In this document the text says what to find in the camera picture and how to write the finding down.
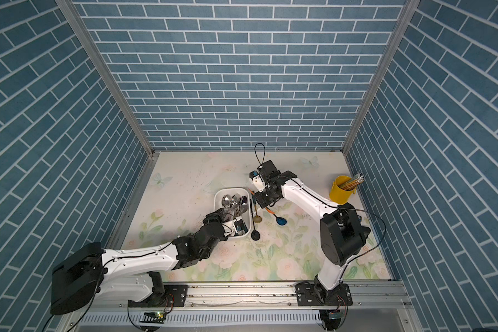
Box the silver spoon hello kitty handle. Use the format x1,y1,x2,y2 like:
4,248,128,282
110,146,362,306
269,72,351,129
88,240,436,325
237,196,249,216

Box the white plastic storage box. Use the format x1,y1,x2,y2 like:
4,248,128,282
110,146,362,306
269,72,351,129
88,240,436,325
214,188,253,239

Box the gold spoon dark green handle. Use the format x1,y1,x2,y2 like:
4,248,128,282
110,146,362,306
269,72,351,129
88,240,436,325
231,194,241,217

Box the silver spoon green marbled handle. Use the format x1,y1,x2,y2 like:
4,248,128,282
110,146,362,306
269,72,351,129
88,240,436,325
221,194,232,209

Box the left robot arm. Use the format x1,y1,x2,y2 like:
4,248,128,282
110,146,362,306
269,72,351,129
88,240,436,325
50,209,228,315

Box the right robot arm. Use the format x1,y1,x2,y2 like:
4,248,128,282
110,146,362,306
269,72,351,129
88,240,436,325
249,171,371,307

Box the black spoon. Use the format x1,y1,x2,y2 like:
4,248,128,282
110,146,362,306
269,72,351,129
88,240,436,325
249,198,261,242

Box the floral table mat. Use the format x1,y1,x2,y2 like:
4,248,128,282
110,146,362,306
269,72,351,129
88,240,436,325
107,151,393,283

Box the yellow cup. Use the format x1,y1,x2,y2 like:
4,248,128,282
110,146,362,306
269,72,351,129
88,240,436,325
329,176,355,205

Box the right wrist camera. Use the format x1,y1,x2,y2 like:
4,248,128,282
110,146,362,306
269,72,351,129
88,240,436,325
249,160,280,192

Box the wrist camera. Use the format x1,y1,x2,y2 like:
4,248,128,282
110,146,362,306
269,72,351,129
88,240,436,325
249,160,280,192
233,217,248,237

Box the blue green handled spoon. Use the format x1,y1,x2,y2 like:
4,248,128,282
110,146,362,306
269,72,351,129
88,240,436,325
266,208,287,226

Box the aluminium front rail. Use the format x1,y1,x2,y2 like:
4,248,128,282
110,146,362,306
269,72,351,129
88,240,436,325
79,279,412,311

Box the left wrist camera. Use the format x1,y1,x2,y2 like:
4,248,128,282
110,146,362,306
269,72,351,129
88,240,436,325
233,217,248,237

